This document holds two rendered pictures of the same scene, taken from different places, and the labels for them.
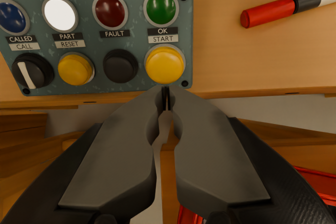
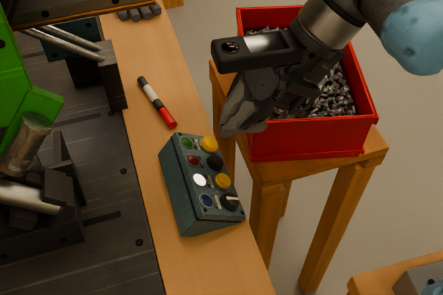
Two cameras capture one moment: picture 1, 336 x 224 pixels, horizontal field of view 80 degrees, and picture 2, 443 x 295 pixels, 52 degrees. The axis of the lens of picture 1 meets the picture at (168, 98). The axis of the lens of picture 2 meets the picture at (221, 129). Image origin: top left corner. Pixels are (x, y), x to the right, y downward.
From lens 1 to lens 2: 0.60 m
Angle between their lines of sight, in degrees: 41
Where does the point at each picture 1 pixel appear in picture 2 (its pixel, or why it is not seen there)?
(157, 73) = (213, 144)
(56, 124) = not seen: outside the picture
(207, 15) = not seen: hidden behind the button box
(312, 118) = not seen: hidden behind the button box
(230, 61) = (195, 129)
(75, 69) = (223, 176)
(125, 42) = (203, 159)
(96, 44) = (207, 170)
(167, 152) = (262, 177)
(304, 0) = (159, 104)
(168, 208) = (300, 167)
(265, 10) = (168, 116)
